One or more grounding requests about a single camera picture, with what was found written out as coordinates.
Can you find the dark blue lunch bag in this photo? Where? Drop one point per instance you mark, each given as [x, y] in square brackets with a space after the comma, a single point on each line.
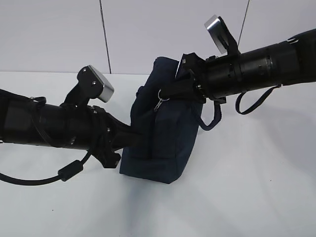
[169, 128]

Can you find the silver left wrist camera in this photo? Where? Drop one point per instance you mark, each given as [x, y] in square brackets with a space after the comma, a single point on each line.
[92, 84]

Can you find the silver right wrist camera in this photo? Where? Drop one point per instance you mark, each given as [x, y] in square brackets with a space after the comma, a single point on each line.
[221, 36]

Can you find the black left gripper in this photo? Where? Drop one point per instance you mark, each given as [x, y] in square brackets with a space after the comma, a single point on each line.
[91, 128]

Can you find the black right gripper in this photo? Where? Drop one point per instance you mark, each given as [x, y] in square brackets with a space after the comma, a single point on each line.
[212, 78]

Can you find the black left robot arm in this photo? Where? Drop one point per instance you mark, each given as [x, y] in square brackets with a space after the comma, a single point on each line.
[31, 121]

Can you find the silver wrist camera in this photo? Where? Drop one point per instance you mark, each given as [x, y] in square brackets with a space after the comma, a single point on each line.
[92, 84]
[221, 36]

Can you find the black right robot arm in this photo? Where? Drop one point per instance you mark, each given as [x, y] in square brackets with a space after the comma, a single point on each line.
[286, 63]

